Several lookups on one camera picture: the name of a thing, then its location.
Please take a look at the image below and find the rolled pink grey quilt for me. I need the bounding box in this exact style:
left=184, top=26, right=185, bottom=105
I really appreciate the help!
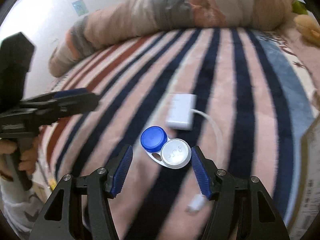
left=48, top=0, right=294, bottom=77

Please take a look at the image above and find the white card reader adapter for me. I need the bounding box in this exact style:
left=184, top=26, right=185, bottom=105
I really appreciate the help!
left=166, top=94, right=223, bottom=213

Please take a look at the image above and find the orange plush toy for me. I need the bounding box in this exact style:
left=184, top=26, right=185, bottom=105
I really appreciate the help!
left=293, top=15, right=320, bottom=47

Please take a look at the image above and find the white star-print sleeve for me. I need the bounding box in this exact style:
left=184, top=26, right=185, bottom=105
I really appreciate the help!
left=1, top=178, right=44, bottom=239

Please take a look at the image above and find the striped fleece blanket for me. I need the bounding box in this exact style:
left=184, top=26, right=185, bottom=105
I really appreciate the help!
left=41, top=28, right=316, bottom=239

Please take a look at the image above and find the blue white contact lens case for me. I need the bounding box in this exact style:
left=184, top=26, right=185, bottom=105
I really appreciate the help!
left=140, top=126, right=191, bottom=169

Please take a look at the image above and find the brown cardboard box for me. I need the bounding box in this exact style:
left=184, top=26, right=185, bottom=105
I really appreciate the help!
left=289, top=118, right=319, bottom=239

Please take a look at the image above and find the person's left hand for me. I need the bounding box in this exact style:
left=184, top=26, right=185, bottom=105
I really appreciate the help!
left=1, top=137, right=39, bottom=181

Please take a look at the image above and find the blue wall poster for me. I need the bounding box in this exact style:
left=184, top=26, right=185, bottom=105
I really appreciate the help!
left=72, top=0, right=88, bottom=17

